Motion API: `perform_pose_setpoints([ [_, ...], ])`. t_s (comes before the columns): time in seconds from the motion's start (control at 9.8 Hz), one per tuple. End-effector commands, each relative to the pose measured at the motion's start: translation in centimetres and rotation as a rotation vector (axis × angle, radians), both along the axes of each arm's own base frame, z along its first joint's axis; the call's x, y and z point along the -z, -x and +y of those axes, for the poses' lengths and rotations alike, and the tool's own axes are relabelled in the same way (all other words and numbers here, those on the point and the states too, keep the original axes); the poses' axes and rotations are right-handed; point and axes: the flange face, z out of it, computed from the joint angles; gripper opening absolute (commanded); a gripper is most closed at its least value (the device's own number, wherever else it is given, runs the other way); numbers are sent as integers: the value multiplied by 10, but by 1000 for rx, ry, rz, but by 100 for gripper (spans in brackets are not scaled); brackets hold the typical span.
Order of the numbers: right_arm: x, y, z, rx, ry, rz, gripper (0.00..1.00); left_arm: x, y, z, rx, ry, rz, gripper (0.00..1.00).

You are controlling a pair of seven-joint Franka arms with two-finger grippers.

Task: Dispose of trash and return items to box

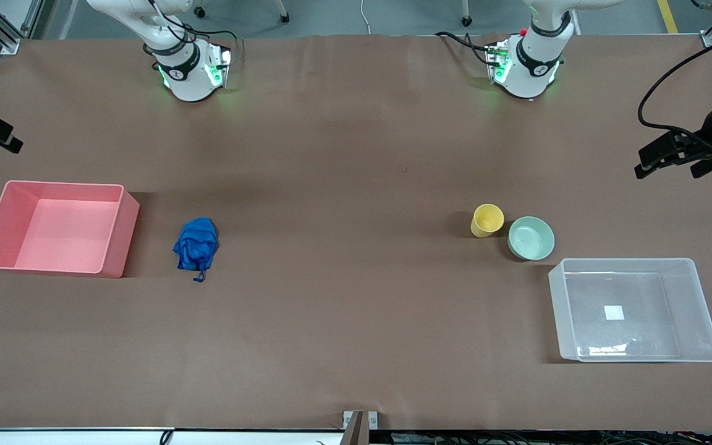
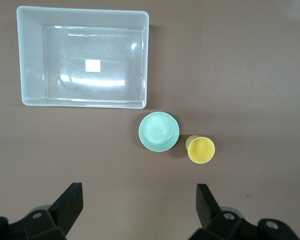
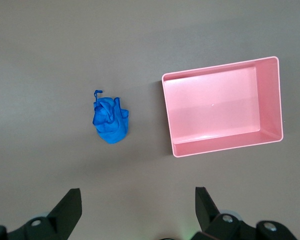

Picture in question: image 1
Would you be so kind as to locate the mint green bowl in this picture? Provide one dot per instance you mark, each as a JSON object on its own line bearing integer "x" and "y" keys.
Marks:
{"x": 531, "y": 238}

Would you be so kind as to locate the pink plastic box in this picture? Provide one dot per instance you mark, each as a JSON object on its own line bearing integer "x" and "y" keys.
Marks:
{"x": 59, "y": 235}

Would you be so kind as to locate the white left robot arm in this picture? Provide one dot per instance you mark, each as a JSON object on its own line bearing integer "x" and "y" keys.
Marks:
{"x": 530, "y": 65}

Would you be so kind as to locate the white square sticker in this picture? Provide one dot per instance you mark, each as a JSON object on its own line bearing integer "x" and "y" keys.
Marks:
{"x": 614, "y": 313}

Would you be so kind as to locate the blue cloth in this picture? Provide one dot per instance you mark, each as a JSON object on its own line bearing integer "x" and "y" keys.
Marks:
{"x": 196, "y": 244}

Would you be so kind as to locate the yellow plastic cup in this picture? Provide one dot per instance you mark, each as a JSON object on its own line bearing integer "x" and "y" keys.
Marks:
{"x": 486, "y": 221}

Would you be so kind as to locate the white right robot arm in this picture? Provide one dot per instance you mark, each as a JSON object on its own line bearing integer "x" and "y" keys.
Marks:
{"x": 186, "y": 71}

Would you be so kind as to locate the metal table bracket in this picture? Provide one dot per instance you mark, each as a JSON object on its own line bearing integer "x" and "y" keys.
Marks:
{"x": 360, "y": 426}

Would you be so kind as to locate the clear plastic box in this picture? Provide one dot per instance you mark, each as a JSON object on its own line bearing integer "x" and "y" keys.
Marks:
{"x": 677, "y": 303}

